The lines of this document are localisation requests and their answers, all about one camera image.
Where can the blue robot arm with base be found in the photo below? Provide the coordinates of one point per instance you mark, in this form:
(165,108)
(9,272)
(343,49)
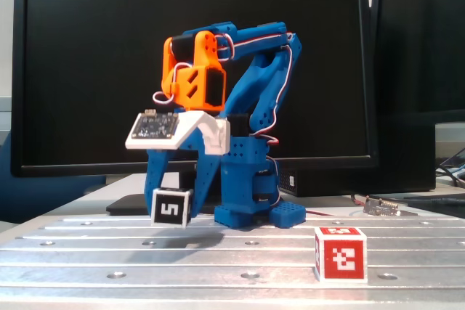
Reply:
(236,186)

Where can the small bare circuit board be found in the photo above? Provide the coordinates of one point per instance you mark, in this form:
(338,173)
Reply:
(379,208)

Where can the small black computer box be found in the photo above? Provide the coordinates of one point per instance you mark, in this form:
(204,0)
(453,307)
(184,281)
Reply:
(363,183)

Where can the red cube with white marker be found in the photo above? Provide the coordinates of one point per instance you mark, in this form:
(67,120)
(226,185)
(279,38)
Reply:
(343,259)

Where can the black monitor with stand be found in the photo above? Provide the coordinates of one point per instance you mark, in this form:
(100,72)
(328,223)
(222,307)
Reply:
(91,70)

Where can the aluminium slotted base plate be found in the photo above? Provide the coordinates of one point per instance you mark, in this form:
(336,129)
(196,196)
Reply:
(218,263)

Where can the orange gripper housing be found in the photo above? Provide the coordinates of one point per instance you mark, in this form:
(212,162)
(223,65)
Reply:
(210,176)

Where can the black cube with white marker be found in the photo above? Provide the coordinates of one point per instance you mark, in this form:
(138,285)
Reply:
(170,210)

